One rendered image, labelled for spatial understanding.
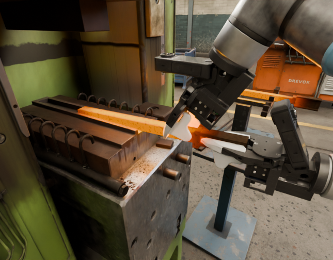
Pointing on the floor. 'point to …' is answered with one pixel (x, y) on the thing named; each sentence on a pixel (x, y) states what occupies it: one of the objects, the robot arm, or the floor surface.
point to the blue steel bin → (181, 75)
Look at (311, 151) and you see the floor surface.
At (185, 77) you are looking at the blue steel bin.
